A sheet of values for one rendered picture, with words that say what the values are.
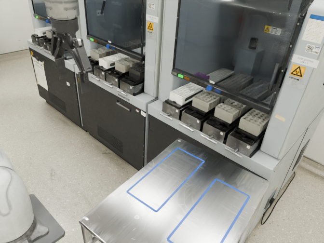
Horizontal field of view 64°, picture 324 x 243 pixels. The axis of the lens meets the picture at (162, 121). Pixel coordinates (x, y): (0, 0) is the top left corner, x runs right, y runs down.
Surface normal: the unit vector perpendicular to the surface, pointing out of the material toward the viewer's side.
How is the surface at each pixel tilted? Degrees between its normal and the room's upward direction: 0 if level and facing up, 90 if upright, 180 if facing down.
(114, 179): 0
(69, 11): 90
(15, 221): 89
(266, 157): 0
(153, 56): 90
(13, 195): 71
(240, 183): 0
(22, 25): 90
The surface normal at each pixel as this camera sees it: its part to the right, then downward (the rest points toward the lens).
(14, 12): 0.73, 0.41
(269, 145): -0.67, 0.37
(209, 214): 0.06, -0.83
